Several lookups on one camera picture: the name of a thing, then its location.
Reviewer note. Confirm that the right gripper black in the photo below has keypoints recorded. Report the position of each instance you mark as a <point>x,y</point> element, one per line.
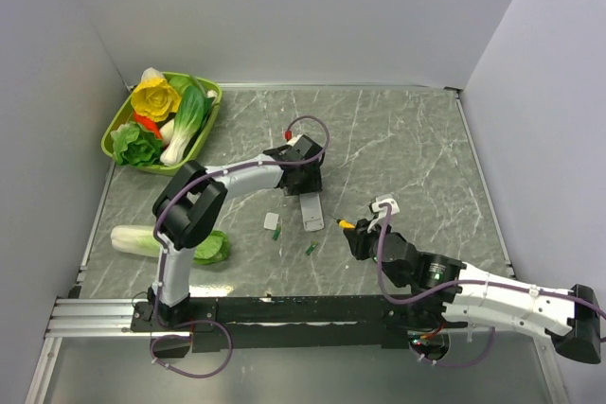
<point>358,239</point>

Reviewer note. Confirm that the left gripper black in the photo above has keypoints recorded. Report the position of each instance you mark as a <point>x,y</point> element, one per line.
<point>313,184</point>

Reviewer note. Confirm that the yellow handled screwdriver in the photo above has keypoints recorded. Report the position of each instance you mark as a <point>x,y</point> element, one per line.
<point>344,224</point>

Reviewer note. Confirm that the white remote control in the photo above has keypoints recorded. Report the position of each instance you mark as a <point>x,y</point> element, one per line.
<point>311,211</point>

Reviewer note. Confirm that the grey battery cover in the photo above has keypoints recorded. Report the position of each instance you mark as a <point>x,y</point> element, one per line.
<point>271,221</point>

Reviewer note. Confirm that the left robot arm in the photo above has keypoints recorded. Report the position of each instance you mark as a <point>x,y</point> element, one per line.
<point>187,209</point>

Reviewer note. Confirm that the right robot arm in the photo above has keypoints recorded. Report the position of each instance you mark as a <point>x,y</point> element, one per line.
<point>457,292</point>

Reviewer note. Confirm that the toy bok choy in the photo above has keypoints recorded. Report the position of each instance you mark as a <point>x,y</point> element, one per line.
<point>188,120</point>

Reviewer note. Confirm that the green plastic basket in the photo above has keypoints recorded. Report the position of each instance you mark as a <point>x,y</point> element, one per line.
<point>163,123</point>

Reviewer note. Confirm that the red toy pepper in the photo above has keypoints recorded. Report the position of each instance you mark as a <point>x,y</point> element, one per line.
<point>147,124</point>

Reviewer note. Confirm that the yellow toy cabbage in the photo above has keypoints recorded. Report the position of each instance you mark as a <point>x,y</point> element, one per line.
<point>155,99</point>

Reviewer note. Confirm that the loose green cabbage leaf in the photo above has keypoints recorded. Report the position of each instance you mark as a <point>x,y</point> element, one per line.
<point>139,240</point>

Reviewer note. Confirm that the green toy lettuce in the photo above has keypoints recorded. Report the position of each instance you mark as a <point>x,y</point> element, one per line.
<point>135,146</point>

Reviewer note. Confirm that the white toy vegetable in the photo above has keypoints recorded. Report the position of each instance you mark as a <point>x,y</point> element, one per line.
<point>151,75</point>

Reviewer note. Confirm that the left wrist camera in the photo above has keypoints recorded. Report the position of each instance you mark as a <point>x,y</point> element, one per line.
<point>291,137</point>

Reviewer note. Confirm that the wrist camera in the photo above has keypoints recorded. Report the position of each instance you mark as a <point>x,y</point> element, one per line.
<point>383,204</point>
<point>291,137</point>

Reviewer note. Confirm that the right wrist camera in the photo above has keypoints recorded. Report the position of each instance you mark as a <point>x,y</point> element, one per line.
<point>383,204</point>

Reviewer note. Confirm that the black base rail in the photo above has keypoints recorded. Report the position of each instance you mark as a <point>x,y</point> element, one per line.
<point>289,322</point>

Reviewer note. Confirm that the aluminium frame rail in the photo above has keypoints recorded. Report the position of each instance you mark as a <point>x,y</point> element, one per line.
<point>90,318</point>

